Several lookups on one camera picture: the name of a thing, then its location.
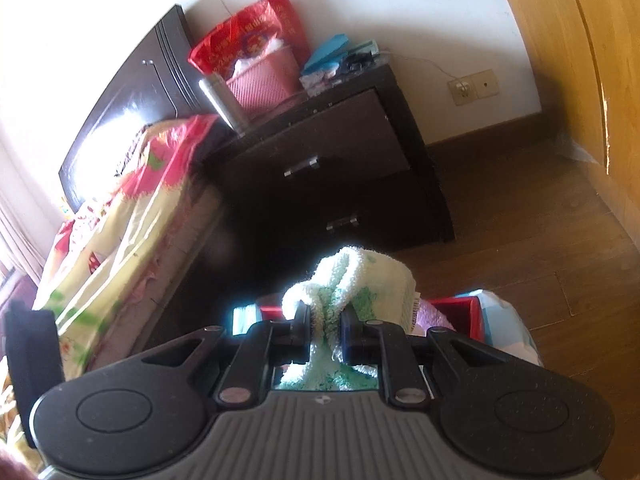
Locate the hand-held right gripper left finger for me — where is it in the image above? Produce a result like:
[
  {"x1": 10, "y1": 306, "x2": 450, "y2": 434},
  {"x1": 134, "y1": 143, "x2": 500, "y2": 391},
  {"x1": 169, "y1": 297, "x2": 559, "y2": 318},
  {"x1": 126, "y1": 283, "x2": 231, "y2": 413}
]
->
[{"x1": 140, "y1": 302, "x2": 313, "y2": 407}]

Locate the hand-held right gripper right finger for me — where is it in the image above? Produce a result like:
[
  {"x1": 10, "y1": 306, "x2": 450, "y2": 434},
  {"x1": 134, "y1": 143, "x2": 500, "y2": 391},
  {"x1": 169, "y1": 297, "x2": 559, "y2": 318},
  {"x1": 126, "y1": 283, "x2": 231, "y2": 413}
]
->
[{"x1": 339, "y1": 306, "x2": 509, "y2": 407}]

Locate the green white towel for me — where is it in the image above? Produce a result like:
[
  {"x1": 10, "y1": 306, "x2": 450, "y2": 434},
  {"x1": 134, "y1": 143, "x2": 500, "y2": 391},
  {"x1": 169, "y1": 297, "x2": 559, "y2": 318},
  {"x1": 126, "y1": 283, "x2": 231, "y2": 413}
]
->
[{"x1": 276, "y1": 246, "x2": 422, "y2": 392}]

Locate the red cardboard box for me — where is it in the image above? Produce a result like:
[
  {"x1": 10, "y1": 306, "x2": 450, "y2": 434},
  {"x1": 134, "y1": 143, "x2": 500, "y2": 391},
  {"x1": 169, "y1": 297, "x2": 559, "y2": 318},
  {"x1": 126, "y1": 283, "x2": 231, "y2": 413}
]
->
[{"x1": 257, "y1": 296, "x2": 484, "y2": 345}]

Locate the person's left hand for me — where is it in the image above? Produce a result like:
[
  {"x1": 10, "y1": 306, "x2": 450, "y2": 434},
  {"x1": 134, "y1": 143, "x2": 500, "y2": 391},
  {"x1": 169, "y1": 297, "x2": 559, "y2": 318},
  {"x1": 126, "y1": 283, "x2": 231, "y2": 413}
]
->
[{"x1": 0, "y1": 447, "x2": 37, "y2": 480}]

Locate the rolled pink knitted cloth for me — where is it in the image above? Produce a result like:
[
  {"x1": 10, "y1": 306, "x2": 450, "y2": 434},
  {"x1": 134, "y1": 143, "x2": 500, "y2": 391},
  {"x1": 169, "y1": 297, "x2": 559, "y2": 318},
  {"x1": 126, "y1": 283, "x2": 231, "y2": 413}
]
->
[{"x1": 412, "y1": 300, "x2": 454, "y2": 337}]

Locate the deep nightstand drawer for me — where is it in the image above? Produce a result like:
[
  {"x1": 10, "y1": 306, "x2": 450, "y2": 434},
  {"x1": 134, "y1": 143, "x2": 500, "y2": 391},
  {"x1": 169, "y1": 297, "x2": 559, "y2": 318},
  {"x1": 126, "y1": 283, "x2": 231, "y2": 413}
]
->
[{"x1": 220, "y1": 169, "x2": 452, "y2": 262}]

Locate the pale curtain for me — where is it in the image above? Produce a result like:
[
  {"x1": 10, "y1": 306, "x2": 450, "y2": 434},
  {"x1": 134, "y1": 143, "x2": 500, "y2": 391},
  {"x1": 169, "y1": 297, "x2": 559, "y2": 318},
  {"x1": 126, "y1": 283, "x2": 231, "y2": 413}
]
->
[{"x1": 0, "y1": 155, "x2": 57, "y2": 287}]

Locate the mattress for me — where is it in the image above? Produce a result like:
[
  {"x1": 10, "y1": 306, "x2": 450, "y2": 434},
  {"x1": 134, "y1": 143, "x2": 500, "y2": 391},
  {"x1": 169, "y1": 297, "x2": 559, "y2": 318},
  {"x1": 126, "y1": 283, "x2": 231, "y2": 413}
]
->
[{"x1": 95, "y1": 185, "x2": 227, "y2": 361}]

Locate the blue white checkered cloth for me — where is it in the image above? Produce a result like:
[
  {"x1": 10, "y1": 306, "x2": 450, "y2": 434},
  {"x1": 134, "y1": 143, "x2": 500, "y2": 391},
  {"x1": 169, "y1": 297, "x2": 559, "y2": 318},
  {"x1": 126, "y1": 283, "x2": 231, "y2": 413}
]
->
[{"x1": 232, "y1": 288, "x2": 544, "y2": 367}]

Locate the dark wooden nightstand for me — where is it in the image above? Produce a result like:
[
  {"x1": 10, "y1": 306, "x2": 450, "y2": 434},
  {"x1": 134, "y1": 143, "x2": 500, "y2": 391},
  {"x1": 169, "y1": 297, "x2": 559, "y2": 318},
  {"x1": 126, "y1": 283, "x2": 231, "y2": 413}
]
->
[{"x1": 200, "y1": 62, "x2": 457, "y2": 272}]

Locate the floral bedsheet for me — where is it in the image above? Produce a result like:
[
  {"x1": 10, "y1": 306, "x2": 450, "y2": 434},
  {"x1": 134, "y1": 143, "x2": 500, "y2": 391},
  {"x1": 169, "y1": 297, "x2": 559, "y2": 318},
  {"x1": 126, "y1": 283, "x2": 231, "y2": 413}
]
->
[{"x1": 32, "y1": 114, "x2": 237, "y2": 377}]

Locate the shallow nightstand drawer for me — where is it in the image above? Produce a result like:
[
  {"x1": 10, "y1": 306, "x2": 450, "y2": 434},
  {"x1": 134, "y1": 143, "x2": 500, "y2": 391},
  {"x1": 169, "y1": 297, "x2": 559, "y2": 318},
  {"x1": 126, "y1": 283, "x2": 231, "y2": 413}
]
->
[{"x1": 214, "y1": 87, "x2": 413, "y2": 197}]

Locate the metal thermos bottle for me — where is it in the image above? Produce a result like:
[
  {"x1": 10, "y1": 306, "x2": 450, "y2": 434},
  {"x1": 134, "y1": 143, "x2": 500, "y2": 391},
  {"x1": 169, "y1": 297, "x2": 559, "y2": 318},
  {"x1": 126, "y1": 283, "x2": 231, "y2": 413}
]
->
[{"x1": 197, "y1": 72, "x2": 252, "y2": 134}]

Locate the pink woven basket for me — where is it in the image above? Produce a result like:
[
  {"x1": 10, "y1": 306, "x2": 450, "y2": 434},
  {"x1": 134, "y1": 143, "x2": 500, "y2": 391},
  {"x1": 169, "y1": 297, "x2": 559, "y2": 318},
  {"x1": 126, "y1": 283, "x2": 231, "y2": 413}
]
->
[{"x1": 225, "y1": 42, "x2": 304, "y2": 122}]

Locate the white patterned cloth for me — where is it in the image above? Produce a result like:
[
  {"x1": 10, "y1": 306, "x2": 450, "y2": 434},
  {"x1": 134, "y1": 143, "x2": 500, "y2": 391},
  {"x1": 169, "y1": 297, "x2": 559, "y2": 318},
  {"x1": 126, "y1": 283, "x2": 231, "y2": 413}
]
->
[{"x1": 300, "y1": 67, "x2": 347, "y2": 97}]

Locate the dark wooden headboard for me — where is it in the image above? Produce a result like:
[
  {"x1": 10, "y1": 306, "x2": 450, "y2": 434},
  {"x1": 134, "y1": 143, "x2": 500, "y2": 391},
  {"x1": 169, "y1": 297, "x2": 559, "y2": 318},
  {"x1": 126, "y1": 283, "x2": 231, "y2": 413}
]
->
[{"x1": 57, "y1": 4, "x2": 207, "y2": 214}]

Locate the light blue folded paper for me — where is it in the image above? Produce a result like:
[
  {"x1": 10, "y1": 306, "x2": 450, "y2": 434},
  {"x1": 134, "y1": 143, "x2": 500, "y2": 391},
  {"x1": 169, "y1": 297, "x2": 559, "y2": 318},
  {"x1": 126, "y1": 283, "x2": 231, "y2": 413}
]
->
[{"x1": 301, "y1": 33, "x2": 352, "y2": 74}]

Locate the teal small box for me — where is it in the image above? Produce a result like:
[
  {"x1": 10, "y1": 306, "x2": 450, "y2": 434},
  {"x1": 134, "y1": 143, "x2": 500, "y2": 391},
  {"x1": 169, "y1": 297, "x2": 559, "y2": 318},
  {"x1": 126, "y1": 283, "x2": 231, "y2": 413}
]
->
[{"x1": 349, "y1": 38, "x2": 382, "y2": 59}]

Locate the red plastic bag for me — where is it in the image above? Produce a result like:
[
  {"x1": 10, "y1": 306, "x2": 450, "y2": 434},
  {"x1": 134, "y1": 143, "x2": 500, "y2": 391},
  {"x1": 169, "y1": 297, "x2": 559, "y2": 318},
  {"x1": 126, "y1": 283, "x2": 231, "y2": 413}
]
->
[{"x1": 187, "y1": 0, "x2": 314, "y2": 79}]

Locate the light wooden wardrobe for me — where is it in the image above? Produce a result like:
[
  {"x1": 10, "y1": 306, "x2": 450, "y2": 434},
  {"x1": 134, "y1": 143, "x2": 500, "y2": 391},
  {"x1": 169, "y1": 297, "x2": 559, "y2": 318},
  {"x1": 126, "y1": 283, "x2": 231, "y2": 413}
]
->
[{"x1": 486, "y1": 0, "x2": 640, "y2": 343}]

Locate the metal drawer handle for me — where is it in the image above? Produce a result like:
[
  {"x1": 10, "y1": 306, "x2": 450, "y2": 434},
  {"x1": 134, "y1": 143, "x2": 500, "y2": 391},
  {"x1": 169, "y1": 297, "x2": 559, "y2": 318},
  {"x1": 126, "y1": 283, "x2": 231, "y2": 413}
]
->
[
  {"x1": 283, "y1": 155, "x2": 320, "y2": 179},
  {"x1": 325, "y1": 213, "x2": 361, "y2": 232}
]

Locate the beige wall socket plate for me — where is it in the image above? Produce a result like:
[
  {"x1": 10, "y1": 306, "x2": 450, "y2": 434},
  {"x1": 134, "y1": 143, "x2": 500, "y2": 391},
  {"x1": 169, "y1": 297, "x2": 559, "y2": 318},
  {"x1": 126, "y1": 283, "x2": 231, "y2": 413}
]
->
[{"x1": 446, "y1": 71, "x2": 501, "y2": 107}]

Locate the thin white cable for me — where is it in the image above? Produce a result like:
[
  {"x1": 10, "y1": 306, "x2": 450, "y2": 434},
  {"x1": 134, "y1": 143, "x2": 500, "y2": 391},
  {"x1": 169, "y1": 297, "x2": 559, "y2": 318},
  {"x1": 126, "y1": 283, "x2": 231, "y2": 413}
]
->
[{"x1": 382, "y1": 50, "x2": 469, "y2": 94}]

